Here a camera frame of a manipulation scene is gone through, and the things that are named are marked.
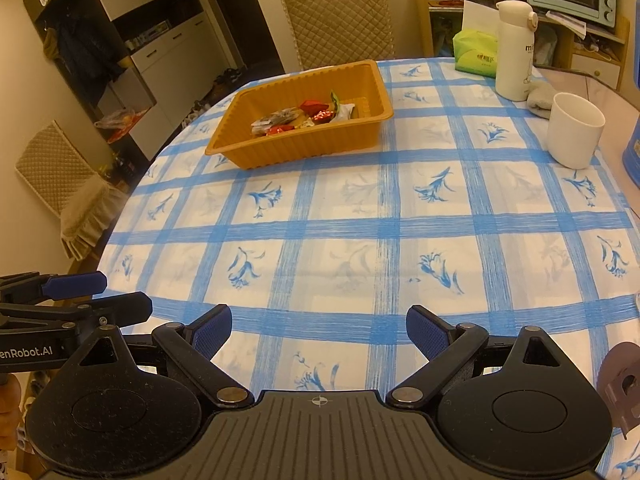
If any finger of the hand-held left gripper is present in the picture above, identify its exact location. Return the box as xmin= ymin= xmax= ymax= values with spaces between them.
xmin=0 ymin=271 xmax=109 ymax=307
xmin=0 ymin=292 xmax=154 ymax=333

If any plastic bag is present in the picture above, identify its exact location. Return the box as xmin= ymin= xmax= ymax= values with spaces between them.
xmin=94 ymin=107 xmax=151 ymax=143

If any orange plastic tray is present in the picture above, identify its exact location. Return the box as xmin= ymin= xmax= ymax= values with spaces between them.
xmin=205 ymin=59 xmax=394 ymax=171

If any cluster of bottles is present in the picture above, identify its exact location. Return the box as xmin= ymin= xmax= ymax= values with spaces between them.
xmin=97 ymin=152 xmax=136 ymax=182

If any white cabinet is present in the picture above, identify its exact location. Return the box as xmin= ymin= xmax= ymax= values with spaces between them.
xmin=22 ymin=0 xmax=221 ymax=111

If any chair with quilted beige cover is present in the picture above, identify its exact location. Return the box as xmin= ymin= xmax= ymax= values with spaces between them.
xmin=279 ymin=0 xmax=396 ymax=72
xmin=15 ymin=120 xmax=126 ymax=261

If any white cup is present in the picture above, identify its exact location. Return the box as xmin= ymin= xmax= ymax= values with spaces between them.
xmin=546 ymin=92 xmax=606 ymax=170

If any grey cloth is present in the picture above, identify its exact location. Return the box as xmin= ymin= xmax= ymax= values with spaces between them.
xmin=524 ymin=82 xmax=558 ymax=120

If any clear grey snack packet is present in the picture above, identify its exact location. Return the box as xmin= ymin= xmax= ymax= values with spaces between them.
xmin=250 ymin=108 xmax=298 ymax=137

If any wooden shelf unit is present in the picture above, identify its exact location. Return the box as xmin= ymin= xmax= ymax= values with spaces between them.
xmin=410 ymin=0 xmax=631 ymax=93

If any dark wooden door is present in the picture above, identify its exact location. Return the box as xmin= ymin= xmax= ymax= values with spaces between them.
xmin=195 ymin=0 xmax=286 ymax=73

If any green tissue pack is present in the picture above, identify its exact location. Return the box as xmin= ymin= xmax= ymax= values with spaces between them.
xmin=452 ymin=0 xmax=501 ymax=78

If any blue thermos jug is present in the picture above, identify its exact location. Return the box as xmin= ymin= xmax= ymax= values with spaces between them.
xmin=621 ymin=120 xmax=640 ymax=186

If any dark hanging jacket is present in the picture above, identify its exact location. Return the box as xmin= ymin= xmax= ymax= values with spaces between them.
xmin=42 ymin=7 xmax=126 ymax=96

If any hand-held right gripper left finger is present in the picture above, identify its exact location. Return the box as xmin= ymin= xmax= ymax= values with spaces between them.
xmin=75 ymin=303 xmax=254 ymax=408

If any person's left hand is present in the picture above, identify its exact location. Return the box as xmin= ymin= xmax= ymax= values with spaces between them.
xmin=0 ymin=374 xmax=24 ymax=442

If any blue checked tablecloth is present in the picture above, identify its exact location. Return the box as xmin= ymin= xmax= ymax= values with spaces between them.
xmin=95 ymin=55 xmax=640 ymax=480

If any row of shoes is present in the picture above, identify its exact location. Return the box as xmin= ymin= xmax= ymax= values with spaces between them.
xmin=180 ymin=67 xmax=246 ymax=126

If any white insulated bottle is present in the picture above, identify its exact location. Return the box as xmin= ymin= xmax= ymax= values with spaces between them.
xmin=495 ymin=0 xmax=540 ymax=101

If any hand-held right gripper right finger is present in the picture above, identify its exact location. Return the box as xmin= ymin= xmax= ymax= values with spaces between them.
xmin=385 ymin=304 xmax=566 ymax=408

